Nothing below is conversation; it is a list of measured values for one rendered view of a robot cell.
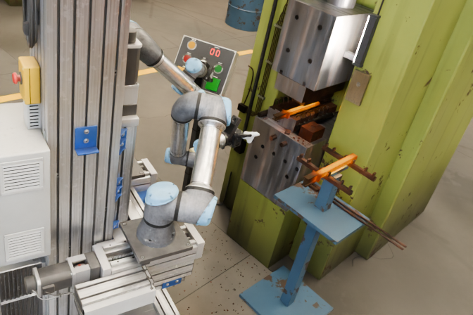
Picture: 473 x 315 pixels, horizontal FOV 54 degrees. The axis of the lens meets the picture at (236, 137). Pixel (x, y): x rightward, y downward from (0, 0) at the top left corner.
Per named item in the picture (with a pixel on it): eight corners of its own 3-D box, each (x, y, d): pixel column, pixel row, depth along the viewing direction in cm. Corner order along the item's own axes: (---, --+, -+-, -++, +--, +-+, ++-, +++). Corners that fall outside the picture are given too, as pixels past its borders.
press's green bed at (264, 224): (267, 268, 293) (286, 212, 270) (226, 233, 313) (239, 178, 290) (317, 234, 331) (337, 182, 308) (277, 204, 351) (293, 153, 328)
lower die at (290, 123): (292, 132, 259) (296, 119, 255) (266, 116, 270) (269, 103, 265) (333, 116, 288) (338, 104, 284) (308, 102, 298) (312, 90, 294)
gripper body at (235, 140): (231, 138, 238) (214, 144, 230) (234, 123, 234) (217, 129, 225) (241, 145, 234) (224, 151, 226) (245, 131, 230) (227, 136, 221)
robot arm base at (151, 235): (145, 252, 175) (148, 233, 170) (131, 226, 185) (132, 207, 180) (181, 242, 183) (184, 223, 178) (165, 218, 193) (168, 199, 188)
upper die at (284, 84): (301, 103, 250) (306, 87, 245) (274, 88, 260) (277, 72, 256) (343, 89, 279) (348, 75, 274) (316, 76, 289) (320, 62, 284)
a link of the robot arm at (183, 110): (167, 101, 183) (162, 169, 222) (196, 106, 184) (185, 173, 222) (173, 81, 191) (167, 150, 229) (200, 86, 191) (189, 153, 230)
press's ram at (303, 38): (326, 98, 238) (351, 22, 218) (271, 68, 258) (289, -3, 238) (367, 84, 267) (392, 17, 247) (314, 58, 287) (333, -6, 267)
